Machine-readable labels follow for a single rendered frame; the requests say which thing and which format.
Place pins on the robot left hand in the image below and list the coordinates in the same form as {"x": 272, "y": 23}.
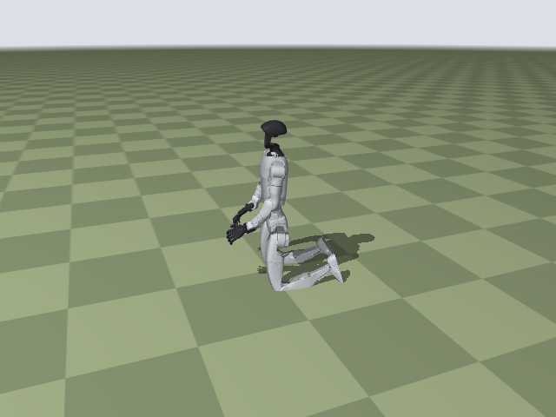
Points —
{"x": 238, "y": 231}

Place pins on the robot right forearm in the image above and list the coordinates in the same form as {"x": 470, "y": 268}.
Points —
{"x": 256, "y": 198}

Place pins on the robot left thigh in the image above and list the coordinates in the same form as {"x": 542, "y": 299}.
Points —
{"x": 274, "y": 258}

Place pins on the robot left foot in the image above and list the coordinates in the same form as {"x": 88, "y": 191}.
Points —
{"x": 331, "y": 260}

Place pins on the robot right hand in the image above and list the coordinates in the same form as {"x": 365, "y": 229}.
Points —
{"x": 242, "y": 212}

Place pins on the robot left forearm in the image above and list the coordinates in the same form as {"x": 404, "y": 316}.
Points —
{"x": 262, "y": 216}

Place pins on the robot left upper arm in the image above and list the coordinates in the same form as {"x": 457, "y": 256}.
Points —
{"x": 277, "y": 174}

